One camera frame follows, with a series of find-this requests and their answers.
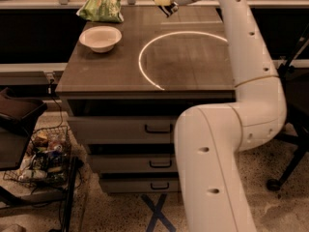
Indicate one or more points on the blue rxbar blueberry bar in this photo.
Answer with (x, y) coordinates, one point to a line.
(170, 9)

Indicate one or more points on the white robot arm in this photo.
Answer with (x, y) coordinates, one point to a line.
(208, 137)

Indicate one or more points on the green jalapeno chip bag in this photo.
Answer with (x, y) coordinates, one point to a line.
(101, 11)

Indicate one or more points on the white bowl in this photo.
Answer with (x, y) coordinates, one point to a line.
(100, 39)

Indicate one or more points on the grey drawer cabinet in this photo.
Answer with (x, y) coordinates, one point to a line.
(160, 67)

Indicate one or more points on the top drawer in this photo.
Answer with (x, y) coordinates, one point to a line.
(123, 129)

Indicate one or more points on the drawer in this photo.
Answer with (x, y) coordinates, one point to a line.
(139, 185)
(123, 129)
(135, 163)

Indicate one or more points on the middle drawer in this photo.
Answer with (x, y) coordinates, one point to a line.
(135, 163)

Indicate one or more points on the black office chair base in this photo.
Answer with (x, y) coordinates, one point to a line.
(297, 98)

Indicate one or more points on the dark chair on left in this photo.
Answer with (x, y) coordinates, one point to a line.
(18, 117)

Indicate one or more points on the bottom drawer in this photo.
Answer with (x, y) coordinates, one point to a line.
(139, 185)

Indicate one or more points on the blue tape cross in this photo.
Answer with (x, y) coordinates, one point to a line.
(157, 213)

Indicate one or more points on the wire basket with snacks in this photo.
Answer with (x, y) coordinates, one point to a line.
(47, 159)

